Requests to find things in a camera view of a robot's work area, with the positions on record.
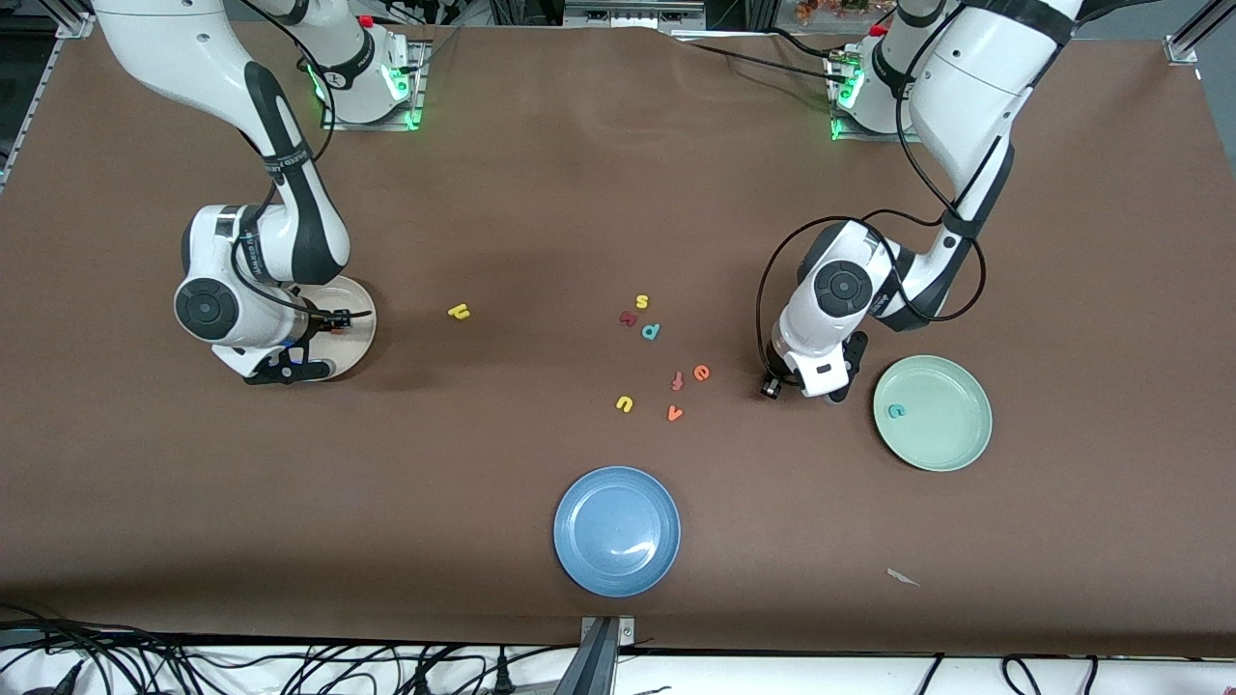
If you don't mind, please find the pale beige plate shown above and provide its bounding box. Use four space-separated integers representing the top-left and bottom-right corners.
286 275 378 383

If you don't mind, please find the green plate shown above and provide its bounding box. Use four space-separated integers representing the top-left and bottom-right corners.
872 354 994 473

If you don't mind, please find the blue plate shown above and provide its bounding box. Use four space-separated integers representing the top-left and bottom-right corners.
553 466 682 598

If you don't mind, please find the brown table cover sheet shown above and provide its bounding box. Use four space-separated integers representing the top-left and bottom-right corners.
0 19 1236 657

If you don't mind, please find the grey background device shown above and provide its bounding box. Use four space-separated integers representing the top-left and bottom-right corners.
563 0 706 32

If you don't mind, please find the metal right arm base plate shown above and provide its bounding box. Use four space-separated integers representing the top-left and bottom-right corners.
322 43 428 132

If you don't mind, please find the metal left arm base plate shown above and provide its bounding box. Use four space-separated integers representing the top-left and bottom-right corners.
830 58 933 144

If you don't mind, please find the black cable across cover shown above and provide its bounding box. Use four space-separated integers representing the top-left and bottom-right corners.
676 29 843 83

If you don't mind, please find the metal table edge bracket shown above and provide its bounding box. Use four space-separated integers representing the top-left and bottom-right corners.
577 615 638 695

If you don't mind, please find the long aluminium frame rail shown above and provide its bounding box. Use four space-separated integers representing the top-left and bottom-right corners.
0 0 98 189

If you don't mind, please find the black looped floor cable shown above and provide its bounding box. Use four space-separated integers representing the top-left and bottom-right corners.
1000 654 1099 695

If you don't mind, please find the short aluminium frame profile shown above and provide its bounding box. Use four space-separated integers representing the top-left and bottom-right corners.
1164 0 1236 67

